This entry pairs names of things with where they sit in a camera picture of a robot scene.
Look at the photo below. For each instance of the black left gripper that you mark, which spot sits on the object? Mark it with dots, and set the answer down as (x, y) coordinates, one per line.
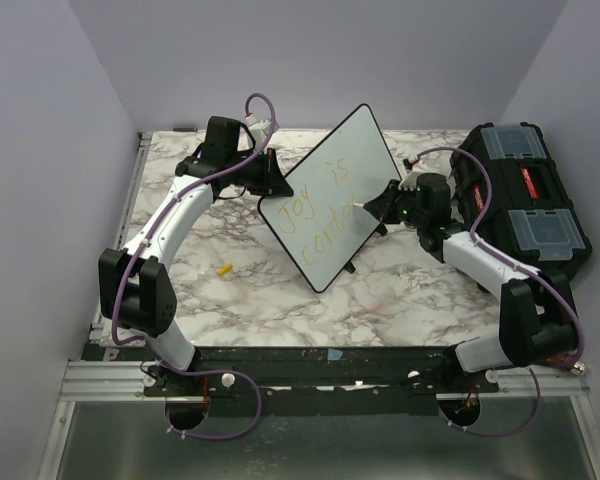
(273, 182)

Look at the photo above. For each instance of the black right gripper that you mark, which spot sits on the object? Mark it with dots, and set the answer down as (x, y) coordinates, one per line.
(381, 207)

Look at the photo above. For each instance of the white tablet whiteboard black frame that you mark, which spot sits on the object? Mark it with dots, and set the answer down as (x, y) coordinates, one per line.
(319, 228)

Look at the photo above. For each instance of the yellow marker cap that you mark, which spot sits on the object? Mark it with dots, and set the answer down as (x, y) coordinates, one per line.
(225, 270)

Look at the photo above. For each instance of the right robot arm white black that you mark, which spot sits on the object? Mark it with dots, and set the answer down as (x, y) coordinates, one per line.
(537, 318)

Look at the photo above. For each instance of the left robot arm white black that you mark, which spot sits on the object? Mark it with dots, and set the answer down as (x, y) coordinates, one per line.
(136, 293)

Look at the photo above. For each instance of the black toolbox clear lids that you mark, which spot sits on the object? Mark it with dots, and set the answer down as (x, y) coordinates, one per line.
(530, 217)

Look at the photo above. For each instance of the brown connector plug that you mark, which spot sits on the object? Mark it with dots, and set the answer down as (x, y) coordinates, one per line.
(568, 363)

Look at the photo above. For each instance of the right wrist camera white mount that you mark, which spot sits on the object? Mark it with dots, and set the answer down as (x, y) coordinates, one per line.
(413, 169)

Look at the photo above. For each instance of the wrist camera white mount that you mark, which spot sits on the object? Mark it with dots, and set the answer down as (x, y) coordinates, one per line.
(260, 129)
(413, 169)

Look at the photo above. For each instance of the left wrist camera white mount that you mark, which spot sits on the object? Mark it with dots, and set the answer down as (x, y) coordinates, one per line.
(260, 129)

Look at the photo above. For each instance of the black mounting rail base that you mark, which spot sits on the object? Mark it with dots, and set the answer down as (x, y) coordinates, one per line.
(243, 382)

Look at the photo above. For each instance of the aluminium frame extrusion left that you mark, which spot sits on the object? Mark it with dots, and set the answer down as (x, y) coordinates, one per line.
(110, 300)

